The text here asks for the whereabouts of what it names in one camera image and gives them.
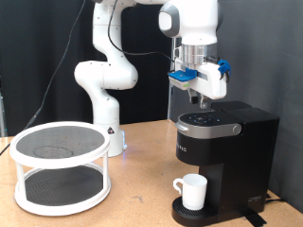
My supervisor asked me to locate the black machine power cable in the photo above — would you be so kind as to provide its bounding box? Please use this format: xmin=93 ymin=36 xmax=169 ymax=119
xmin=264 ymin=192 xmax=287 ymax=204

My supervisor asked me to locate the black tape strip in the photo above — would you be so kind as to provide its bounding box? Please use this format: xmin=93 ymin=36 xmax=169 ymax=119
xmin=243 ymin=213 xmax=268 ymax=227

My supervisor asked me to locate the blue cable clip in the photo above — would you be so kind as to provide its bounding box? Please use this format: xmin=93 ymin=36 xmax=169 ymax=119
xmin=217 ymin=59 xmax=232 ymax=80

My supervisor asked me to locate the black cable along robot arm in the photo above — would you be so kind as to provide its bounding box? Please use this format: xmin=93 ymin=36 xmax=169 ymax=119
xmin=107 ymin=0 xmax=175 ymax=62

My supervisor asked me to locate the clear water tank black lid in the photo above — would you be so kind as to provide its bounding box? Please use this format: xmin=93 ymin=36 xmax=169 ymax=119
xmin=210 ymin=100 xmax=254 ymax=112

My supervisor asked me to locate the long black hanging cable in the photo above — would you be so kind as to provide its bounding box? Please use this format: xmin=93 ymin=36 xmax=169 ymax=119
xmin=0 ymin=0 xmax=87 ymax=155

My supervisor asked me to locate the silver vertical metal pole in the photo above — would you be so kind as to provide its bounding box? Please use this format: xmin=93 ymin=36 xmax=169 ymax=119
xmin=166 ymin=37 xmax=182 ymax=121

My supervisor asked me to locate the blue mounted wrist camera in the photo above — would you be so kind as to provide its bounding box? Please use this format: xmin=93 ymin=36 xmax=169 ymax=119
xmin=168 ymin=67 xmax=199 ymax=92

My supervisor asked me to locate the grey metal frame bar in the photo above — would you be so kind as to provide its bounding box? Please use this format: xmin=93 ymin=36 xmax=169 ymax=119
xmin=0 ymin=75 xmax=7 ymax=138

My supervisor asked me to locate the white two-tier turntable stand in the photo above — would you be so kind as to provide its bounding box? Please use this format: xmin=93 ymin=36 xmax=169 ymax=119
xmin=9 ymin=121 xmax=113 ymax=218

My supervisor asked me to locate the white plastic mug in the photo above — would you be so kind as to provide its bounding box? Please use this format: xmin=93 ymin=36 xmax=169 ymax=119
xmin=172 ymin=173 xmax=208 ymax=212

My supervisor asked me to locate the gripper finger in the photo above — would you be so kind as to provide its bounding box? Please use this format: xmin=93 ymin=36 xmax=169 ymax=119
xmin=199 ymin=96 xmax=210 ymax=111
xmin=188 ymin=88 xmax=201 ymax=105

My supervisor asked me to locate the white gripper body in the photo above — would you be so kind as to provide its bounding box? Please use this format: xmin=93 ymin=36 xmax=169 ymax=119
xmin=172 ymin=56 xmax=228 ymax=100

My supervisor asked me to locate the black keurig coffee machine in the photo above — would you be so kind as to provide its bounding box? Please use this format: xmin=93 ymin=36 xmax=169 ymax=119
xmin=171 ymin=100 xmax=280 ymax=227

